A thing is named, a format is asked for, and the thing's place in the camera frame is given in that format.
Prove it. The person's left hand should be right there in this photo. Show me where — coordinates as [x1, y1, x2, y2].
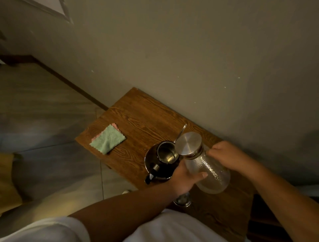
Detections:
[171, 160, 209, 198]

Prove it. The person's right hand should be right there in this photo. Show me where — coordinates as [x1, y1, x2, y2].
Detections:
[207, 141, 253, 173]

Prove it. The textured glass pitcher steel lid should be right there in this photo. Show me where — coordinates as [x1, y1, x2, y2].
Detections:
[176, 132, 231, 194]

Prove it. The person's left forearm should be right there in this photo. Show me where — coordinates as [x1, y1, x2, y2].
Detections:
[68, 180, 180, 242]

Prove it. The person's right forearm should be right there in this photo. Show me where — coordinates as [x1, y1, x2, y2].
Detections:
[240, 160, 319, 242]

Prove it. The round steel teapot lid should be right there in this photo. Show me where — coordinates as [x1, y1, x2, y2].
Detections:
[173, 193, 192, 207]

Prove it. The black glass teapot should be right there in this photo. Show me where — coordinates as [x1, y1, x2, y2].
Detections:
[144, 141, 181, 185]

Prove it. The steel teapot infuser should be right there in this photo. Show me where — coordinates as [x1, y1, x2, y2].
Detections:
[157, 141, 179, 164]

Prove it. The person's white shirt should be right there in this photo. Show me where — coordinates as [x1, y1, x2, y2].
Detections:
[0, 208, 228, 242]

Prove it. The dark cabinet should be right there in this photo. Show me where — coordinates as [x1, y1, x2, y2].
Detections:
[248, 184, 319, 242]

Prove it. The green microfibre cloth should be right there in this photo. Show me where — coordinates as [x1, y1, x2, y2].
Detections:
[89, 125, 126, 155]

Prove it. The pink microfibre cloth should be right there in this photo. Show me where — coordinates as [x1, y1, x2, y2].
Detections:
[91, 122, 120, 140]

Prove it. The dark wooden baseboard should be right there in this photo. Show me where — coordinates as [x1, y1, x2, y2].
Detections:
[0, 55, 109, 111]

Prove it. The yellow fabric seat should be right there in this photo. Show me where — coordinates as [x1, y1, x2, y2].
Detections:
[0, 153, 23, 215]

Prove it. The thin metal handle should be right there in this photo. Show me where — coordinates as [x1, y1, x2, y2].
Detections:
[173, 124, 187, 144]

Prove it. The white door frame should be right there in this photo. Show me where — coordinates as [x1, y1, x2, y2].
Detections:
[21, 0, 74, 24]

